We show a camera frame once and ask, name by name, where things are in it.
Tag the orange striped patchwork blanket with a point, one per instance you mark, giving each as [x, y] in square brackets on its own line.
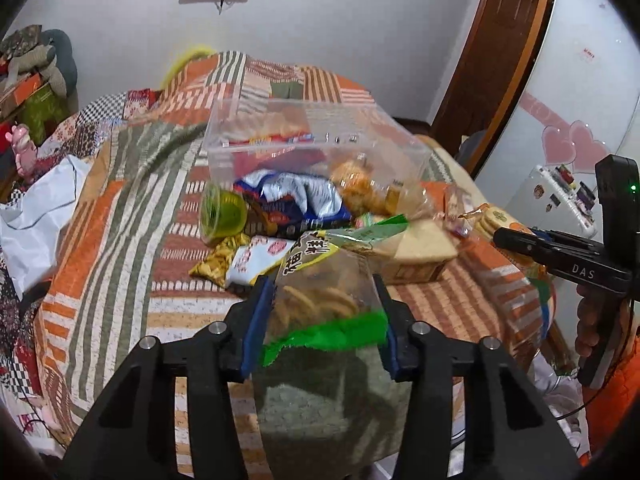
[125, 210]

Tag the green jelly cup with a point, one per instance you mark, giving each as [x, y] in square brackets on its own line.
[222, 215]

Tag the yellow plastic object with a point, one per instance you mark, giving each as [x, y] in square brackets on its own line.
[185, 57]

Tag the pile of clothes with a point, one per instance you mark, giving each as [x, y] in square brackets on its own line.
[35, 55]

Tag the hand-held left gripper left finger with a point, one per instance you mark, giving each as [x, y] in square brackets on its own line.
[260, 320]

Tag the white and red snack packet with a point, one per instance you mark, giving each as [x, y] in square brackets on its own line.
[255, 260]

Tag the checkered patchwork quilt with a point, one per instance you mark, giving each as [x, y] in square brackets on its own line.
[100, 115]

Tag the bread bun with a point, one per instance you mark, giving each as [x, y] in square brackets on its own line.
[360, 185]

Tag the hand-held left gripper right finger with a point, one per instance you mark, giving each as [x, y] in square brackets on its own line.
[395, 360]

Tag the white box with stickers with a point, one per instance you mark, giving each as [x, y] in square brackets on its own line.
[555, 195]

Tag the pink plush toy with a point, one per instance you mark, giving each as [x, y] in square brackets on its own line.
[22, 150]

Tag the clear green-trimmed snack bag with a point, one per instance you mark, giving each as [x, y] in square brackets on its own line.
[320, 300]

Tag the blue and white snack bag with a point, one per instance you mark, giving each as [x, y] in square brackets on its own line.
[295, 195]

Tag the clear plastic container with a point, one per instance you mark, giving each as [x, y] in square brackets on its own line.
[300, 125]

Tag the brown wooden door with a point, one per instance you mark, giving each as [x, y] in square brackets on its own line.
[495, 60]

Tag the person's right hand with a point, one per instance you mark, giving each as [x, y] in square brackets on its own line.
[589, 320]

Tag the yellow snack packet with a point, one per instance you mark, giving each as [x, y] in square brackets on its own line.
[217, 260]

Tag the orange and green gift bag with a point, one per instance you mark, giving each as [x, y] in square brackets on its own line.
[35, 105]

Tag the grey cloth item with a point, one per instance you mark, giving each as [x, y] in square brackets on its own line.
[472, 152]

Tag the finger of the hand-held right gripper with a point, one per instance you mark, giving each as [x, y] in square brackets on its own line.
[570, 241]
[520, 245]

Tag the white cloth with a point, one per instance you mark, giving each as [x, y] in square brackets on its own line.
[35, 220]

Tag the pale round cracker packet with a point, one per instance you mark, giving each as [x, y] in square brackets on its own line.
[495, 220]

